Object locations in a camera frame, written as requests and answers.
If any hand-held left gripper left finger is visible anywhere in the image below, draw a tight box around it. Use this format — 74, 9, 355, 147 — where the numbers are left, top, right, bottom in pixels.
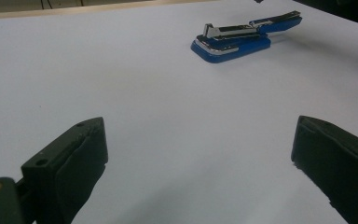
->
21, 117, 109, 224

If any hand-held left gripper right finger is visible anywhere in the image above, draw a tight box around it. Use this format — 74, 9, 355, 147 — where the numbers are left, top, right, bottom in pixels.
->
291, 115, 358, 224

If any blue stapler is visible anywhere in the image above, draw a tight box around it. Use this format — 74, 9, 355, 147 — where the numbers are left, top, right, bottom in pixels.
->
190, 10, 303, 64

